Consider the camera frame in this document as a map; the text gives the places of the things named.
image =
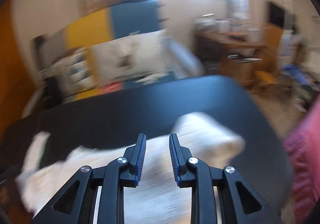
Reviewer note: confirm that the wooden side table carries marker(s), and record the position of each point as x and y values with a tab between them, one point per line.
221	54

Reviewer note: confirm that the triangle pattern cushion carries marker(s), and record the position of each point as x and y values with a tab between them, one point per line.
72	72

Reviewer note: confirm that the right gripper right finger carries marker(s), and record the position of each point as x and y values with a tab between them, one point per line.
217	195

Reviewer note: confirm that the blue toy ride-on car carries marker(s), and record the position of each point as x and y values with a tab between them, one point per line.
299	74

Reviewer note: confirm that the blue yellow grey sofa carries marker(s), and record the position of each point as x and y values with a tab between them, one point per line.
108	24

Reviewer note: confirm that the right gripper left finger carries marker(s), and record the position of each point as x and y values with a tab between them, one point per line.
96	193

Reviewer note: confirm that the cream knitted sweater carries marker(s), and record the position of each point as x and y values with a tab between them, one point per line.
157	199

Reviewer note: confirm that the deer print cushion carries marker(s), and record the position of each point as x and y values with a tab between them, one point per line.
130	57

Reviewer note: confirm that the wooden folding chair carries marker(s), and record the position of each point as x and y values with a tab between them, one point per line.
272	39

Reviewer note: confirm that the black handbag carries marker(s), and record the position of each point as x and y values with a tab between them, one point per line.
52	94

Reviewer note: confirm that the pink cloth on sofa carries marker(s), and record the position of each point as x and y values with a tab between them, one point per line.
110	88

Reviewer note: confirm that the pink bed quilt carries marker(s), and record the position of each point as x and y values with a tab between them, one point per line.
302	147

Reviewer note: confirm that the black television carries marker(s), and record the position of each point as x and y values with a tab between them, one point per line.
280	17

